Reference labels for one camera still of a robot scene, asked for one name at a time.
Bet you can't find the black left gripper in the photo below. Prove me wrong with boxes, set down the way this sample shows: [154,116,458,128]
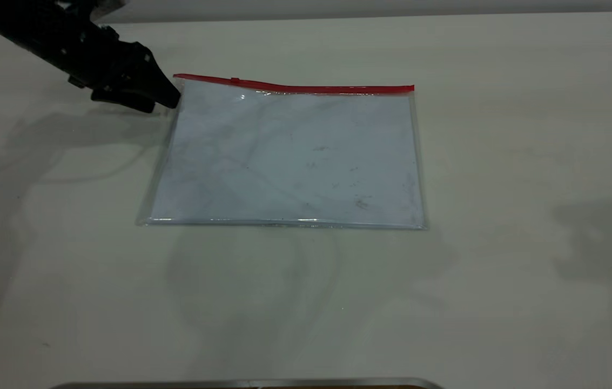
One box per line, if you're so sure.
[64,22,181,115]

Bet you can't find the clear plastic zipper bag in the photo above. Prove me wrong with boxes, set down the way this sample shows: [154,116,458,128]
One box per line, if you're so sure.
[136,73,428,231]

